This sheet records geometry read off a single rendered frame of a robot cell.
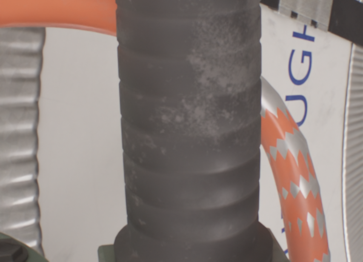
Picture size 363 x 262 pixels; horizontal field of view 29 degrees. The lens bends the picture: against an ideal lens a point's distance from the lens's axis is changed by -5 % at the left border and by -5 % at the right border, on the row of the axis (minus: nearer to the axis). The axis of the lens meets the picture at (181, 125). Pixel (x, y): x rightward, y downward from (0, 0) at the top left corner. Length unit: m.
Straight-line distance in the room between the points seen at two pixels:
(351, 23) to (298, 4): 0.07
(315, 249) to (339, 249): 0.36
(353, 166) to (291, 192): 0.34
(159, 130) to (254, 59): 0.03
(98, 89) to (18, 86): 0.05
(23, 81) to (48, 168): 0.05
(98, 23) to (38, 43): 0.12
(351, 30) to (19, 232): 0.29
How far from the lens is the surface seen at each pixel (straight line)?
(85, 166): 0.37
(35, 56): 0.34
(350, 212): 0.58
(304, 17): 0.48
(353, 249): 0.60
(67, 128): 0.36
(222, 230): 0.18
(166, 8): 0.16
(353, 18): 0.53
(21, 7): 0.22
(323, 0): 0.49
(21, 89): 0.34
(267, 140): 0.23
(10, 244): 0.24
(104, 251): 0.20
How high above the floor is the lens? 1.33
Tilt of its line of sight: 27 degrees down
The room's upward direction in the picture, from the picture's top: 136 degrees counter-clockwise
